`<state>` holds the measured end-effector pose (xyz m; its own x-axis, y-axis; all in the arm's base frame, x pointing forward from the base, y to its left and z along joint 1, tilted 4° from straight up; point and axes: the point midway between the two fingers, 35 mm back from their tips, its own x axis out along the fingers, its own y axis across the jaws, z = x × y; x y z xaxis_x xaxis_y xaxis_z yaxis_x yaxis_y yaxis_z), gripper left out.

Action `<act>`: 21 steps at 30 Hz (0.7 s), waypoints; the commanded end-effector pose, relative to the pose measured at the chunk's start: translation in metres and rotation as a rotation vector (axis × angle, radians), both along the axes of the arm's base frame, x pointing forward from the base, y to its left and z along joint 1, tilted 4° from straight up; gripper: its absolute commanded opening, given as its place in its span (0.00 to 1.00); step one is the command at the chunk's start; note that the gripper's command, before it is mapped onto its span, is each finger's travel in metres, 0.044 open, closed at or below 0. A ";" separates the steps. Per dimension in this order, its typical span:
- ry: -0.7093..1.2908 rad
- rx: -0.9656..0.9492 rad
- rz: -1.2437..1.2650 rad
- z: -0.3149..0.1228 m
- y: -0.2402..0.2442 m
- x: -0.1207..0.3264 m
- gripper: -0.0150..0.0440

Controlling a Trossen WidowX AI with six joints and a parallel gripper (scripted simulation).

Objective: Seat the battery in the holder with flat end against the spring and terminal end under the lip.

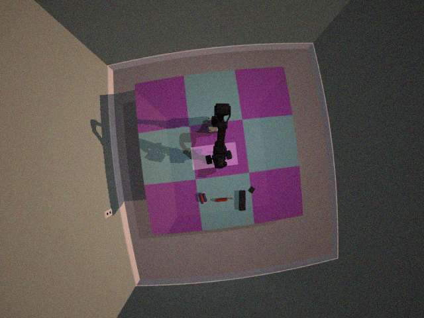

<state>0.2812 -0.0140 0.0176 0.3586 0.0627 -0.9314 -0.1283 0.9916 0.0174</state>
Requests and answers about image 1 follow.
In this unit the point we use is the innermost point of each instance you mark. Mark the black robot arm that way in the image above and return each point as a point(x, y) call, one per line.
point(219, 149)

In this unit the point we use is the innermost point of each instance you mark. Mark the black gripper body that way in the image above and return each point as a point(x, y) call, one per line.
point(209, 158)

